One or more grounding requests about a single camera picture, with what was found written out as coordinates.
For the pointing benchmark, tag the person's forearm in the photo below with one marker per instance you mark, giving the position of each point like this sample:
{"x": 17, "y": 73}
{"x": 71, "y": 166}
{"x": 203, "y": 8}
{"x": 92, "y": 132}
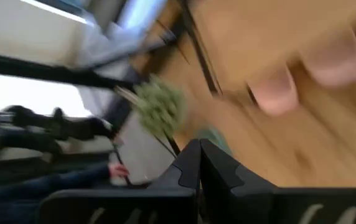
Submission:
{"x": 56, "y": 183}

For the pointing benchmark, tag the dark green rubber slide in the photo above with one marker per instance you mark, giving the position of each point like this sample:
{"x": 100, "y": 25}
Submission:
{"x": 217, "y": 138}

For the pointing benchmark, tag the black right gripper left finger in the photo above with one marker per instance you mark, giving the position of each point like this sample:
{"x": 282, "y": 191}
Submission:
{"x": 184, "y": 174}

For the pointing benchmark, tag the pink rubber slide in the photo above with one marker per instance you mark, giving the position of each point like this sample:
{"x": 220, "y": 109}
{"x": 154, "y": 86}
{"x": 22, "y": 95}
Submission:
{"x": 333, "y": 59}
{"x": 274, "y": 93}

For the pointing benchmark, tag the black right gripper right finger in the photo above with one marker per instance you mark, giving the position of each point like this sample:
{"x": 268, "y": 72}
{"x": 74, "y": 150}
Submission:
{"x": 227, "y": 189}

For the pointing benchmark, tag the black aluminium rig frame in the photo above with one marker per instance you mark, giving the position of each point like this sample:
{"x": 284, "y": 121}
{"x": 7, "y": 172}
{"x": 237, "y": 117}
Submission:
{"x": 41, "y": 72}

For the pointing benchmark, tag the wooden shelf with black frame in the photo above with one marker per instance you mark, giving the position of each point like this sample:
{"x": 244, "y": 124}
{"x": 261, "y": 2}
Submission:
{"x": 259, "y": 31}

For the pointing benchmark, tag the person's hand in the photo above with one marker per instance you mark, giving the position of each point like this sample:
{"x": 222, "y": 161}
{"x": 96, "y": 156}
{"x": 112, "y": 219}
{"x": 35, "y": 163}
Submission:
{"x": 119, "y": 170}

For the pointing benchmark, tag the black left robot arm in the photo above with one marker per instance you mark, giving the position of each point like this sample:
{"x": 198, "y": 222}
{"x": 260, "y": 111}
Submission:
{"x": 72, "y": 127}

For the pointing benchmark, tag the round artificial green plant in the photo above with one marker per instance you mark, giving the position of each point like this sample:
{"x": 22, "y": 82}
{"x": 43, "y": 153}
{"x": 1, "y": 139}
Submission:
{"x": 159, "y": 105}

